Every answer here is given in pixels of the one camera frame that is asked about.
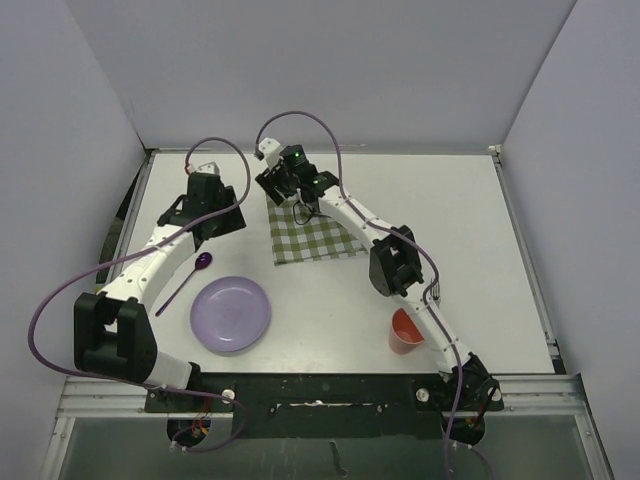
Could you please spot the orange plastic cup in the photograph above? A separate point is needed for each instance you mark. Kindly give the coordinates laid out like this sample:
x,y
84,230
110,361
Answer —
x,y
404,336

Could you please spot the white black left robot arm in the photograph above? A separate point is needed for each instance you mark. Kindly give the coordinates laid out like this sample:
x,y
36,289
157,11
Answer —
x,y
113,335

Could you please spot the aluminium front frame rail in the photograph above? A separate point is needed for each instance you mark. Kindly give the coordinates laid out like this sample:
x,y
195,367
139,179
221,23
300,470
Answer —
x,y
520,394

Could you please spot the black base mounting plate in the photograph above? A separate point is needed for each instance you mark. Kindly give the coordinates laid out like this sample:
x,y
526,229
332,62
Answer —
x,y
340,406

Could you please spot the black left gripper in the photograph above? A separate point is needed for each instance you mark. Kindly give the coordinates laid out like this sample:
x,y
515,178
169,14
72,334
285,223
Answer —
x,y
232,222

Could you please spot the silver metal fork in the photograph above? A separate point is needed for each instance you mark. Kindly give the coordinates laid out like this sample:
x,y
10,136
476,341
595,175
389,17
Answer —
x,y
432,294

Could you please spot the purple plastic plate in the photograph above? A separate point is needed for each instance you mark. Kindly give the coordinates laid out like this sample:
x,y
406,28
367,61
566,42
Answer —
x,y
230,314

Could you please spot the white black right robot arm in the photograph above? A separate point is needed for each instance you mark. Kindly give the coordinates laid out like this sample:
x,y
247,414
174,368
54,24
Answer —
x,y
395,269

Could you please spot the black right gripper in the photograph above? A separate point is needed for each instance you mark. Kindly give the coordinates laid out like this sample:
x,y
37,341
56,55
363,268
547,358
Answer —
x,y
270,179

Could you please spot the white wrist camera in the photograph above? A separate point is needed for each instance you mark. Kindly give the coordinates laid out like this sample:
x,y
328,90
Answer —
x,y
207,168
267,148

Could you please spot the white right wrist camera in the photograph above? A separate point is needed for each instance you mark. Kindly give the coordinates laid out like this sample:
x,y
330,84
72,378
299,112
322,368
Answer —
x,y
267,148

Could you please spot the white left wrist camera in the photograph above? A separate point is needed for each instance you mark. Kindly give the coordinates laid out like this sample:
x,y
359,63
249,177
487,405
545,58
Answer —
x,y
207,168

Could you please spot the green white checkered cloth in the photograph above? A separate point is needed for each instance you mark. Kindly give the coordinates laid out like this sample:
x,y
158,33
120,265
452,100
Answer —
x,y
298,236

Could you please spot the purple plastic spoon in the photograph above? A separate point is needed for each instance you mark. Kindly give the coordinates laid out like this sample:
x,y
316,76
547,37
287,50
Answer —
x,y
202,262

